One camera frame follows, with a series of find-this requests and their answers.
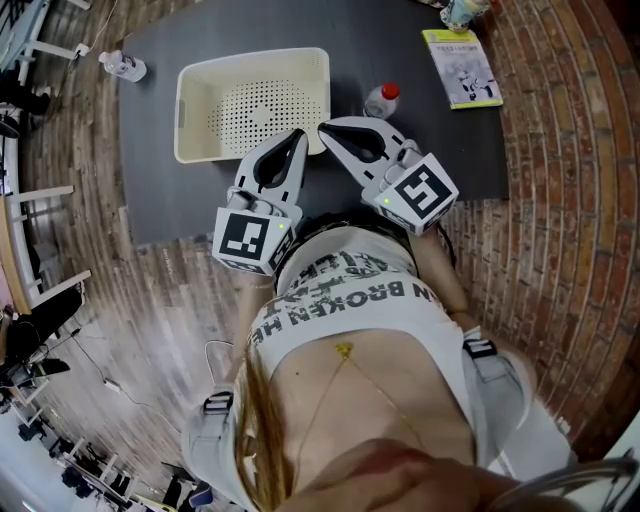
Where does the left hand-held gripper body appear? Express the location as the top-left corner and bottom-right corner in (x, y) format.
(212, 186), (304, 278)

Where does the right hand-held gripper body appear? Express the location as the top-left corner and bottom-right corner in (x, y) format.
(360, 137), (461, 238)

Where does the red-capped small bottle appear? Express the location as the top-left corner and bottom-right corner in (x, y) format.
(363, 81), (401, 120)

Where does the cream perforated plastic basket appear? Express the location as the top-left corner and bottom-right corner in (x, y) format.
(173, 47), (331, 165)

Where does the clear plastic water bottle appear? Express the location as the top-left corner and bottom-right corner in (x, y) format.
(98, 49), (148, 84)

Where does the person's right forearm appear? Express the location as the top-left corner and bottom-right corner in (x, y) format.
(414, 232), (471, 316)

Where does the person's left forearm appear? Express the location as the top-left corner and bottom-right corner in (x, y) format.
(234, 272), (281, 371)

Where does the dark grey table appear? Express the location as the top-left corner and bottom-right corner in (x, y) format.
(118, 0), (510, 246)

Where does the yellow-green paperback book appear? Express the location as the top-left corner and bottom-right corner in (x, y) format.
(421, 28), (505, 110)

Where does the person's white printed shirt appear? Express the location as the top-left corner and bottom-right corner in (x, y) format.
(247, 227), (481, 451)

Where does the cartoon figure cup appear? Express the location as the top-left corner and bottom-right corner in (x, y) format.
(439, 0), (489, 26)

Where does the white-framed grey table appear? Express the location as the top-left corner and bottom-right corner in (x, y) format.
(0, 0), (94, 76)

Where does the gold pendant necklace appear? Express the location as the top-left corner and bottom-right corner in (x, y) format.
(294, 341), (426, 451)

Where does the grey harness strap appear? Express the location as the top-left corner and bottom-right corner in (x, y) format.
(180, 390), (241, 501)
(462, 329), (534, 466)

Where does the wooden table with white frame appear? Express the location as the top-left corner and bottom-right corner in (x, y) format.
(0, 185), (93, 315)

